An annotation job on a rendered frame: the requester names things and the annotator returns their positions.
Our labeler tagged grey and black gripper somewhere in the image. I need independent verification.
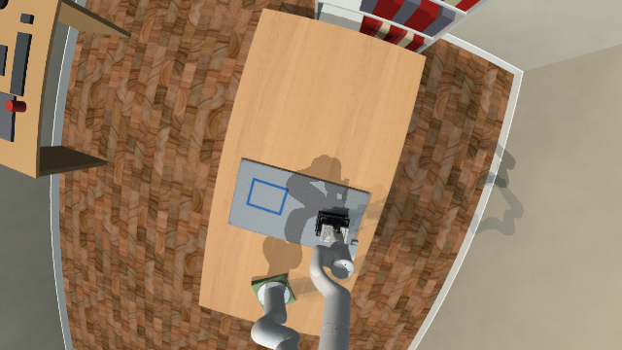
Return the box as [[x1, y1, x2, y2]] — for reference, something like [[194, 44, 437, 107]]
[[329, 224, 344, 245]]

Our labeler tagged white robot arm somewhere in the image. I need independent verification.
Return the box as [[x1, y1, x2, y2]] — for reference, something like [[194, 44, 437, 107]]
[[251, 239, 359, 350]]

